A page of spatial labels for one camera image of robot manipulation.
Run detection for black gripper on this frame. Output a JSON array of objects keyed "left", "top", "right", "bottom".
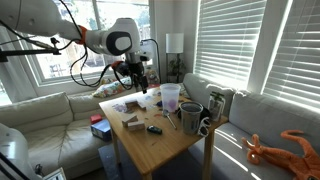
[{"left": 128, "top": 60, "right": 149, "bottom": 95}]

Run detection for teal toy car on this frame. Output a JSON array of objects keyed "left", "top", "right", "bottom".
[{"left": 146, "top": 125, "right": 164, "bottom": 136}]

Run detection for colourful toy figure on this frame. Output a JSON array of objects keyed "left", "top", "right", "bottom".
[{"left": 145, "top": 66, "right": 161, "bottom": 88}]

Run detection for pale wooden block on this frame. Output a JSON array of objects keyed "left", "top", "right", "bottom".
[
  {"left": 121, "top": 113, "right": 139, "bottom": 128},
  {"left": 136, "top": 101, "right": 148, "bottom": 111},
  {"left": 127, "top": 120, "right": 146, "bottom": 132}
]

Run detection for floral pillow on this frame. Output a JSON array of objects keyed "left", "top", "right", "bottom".
[{"left": 92, "top": 76, "right": 133, "bottom": 99}]

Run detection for translucent plastic cup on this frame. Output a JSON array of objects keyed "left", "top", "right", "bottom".
[{"left": 159, "top": 83, "right": 182, "bottom": 113}]

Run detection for arc lamp white shade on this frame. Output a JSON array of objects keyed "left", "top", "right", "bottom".
[{"left": 139, "top": 38, "right": 162, "bottom": 84}]

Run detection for metal spoon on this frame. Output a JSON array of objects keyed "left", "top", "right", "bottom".
[{"left": 162, "top": 109, "right": 178, "bottom": 131}]

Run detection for potted plant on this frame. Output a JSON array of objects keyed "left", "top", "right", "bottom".
[{"left": 167, "top": 54, "right": 187, "bottom": 84}]

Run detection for floor lamp white shade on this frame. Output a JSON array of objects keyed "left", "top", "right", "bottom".
[{"left": 165, "top": 32, "right": 185, "bottom": 84}]

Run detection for red box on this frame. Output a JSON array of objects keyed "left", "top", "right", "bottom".
[{"left": 89, "top": 113, "right": 104, "bottom": 125}]

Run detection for blue box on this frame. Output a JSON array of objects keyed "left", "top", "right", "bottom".
[{"left": 90, "top": 118, "right": 113, "bottom": 142}]

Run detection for light wooden table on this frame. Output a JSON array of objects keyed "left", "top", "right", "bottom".
[{"left": 98, "top": 83, "right": 229, "bottom": 180}]

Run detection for grey steel tumbler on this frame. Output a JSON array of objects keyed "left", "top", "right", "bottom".
[{"left": 179, "top": 101, "right": 204, "bottom": 136}]

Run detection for white framed sunglasses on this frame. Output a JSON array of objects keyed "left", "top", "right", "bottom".
[{"left": 197, "top": 116, "right": 212, "bottom": 138}]

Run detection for snack pouch green top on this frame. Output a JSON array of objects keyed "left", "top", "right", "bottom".
[{"left": 207, "top": 91, "right": 227, "bottom": 123}]

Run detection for dark blue rug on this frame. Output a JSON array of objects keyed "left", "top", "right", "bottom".
[{"left": 98, "top": 139, "right": 214, "bottom": 180}]

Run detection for white window blinds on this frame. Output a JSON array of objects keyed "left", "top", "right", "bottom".
[
  {"left": 262, "top": 0, "right": 320, "bottom": 113},
  {"left": 193, "top": 0, "right": 268, "bottom": 90}
]

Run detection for white leather sofa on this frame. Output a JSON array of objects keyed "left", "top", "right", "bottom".
[{"left": 0, "top": 87, "right": 138, "bottom": 180}]

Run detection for white framed panel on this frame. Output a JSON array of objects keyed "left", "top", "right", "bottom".
[{"left": 42, "top": 167, "right": 67, "bottom": 180}]

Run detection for grey fabric sofa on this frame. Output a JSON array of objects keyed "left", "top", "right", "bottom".
[{"left": 182, "top": 72, "right": 320, "bottom": 180}]

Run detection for orange octopus plush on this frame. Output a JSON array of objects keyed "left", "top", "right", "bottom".
[{"left": 241, "top": 129, "right": 320, "bottom": 180}]

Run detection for orange velcro strap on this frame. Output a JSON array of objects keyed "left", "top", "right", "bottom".
[
  {"left": 110, "top": 60, "right": 124, "bottom": 70},
  {"left": 77, "top": 25, "right": 88, "bottom": 45}
]

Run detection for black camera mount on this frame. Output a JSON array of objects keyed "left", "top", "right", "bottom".
[{"left": 0, "top": 37, "right": 63, "bottom": 64}]

